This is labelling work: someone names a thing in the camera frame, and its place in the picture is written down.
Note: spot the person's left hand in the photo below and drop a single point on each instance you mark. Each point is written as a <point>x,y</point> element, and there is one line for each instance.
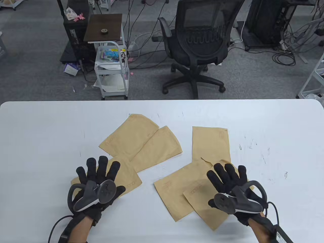
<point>101,167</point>

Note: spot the person's right hand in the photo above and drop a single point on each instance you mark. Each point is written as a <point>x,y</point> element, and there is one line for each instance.
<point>229,174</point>

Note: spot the tan paper envelope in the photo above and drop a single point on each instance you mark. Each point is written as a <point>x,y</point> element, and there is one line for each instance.
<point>202,202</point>
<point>129,177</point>

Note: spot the stack of tan envelopes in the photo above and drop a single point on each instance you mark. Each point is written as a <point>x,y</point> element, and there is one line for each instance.
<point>126,138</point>

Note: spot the person's left forearm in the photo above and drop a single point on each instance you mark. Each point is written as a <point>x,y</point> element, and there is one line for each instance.
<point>79,230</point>

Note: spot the person's right forearm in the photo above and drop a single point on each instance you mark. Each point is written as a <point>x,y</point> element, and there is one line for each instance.
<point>260,229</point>

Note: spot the grey handheld tracker controller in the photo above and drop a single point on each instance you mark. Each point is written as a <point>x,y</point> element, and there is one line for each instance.
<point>243,201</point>
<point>101,192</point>

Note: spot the white paper sheets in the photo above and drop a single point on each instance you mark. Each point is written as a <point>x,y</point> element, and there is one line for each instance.
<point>112,83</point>

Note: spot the purple cardboard box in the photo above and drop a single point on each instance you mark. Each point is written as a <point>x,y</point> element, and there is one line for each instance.
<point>71,69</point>

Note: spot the blue packet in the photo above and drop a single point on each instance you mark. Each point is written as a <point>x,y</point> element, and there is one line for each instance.
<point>110,54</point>

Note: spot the white power strip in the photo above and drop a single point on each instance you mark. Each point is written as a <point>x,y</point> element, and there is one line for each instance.
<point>131,46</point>

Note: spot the black computer tower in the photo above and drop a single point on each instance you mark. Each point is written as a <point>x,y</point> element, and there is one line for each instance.
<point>76,38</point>

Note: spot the small tape roll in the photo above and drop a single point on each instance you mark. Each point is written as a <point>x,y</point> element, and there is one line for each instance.
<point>104,31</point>

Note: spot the black mesh office chair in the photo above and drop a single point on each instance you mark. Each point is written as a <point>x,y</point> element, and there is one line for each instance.
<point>202,38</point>

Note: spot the dark brown wooden board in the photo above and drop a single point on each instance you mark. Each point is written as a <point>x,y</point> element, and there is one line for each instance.
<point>103,22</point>

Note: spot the black equipment cabinet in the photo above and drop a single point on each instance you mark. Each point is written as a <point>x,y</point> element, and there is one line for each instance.
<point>265,22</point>

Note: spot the crumpled clear plastic bag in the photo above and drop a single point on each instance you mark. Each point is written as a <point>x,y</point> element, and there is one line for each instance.
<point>70,13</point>

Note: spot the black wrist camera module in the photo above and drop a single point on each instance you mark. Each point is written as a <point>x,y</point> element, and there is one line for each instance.
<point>66,235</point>
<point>282,235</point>

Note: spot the white metal frame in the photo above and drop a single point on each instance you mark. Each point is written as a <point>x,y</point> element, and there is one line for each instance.
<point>312,76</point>

